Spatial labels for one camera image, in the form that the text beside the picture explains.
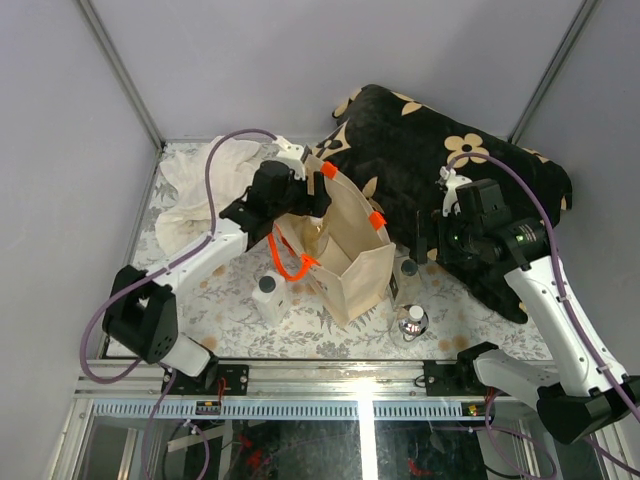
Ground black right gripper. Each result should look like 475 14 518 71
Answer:
408 207 482 264

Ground clear bottle yellow liquid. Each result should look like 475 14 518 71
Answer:
301 216 330 259

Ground clear square bottle black cap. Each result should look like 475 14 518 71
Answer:
388 256 423 308

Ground beige canvas bag orange handles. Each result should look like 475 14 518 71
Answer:
268 155 395 326

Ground round silver bottle white cap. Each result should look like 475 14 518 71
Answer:
397 304 429 345

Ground white bottle black cap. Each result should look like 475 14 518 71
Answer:
252 271 292 327

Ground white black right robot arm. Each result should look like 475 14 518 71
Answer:
425 173 639 445

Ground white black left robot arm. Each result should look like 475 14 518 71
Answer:
102 161 331 395

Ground black floral plush blanket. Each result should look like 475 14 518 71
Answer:
299 83 574 325

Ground floral patterned tablecloth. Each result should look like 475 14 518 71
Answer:
102 139 556 362

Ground white crumpled cloth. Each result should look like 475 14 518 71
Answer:
155 139 277 256

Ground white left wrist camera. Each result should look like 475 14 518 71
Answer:
272 136 308 180

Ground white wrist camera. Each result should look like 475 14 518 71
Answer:
272 136 308 180
437 166 472 218

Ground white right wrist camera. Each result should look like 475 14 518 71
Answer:
437 166 472 218

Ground aluminium frame rail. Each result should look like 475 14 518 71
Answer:
74 355 609 421

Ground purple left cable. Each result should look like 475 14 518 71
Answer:
79 128 281 480

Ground purple cable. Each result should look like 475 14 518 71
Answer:
444 152 640 476
79 128 281 480

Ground right aluminium corner post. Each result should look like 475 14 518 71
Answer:
507 0 601 144

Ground aluminium corner post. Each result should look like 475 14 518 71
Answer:
74 0 166 152
507 0 601 144

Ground left aluminium corner post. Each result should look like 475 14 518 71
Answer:
74 0 166 152

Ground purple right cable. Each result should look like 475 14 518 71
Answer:
444 152 640 476

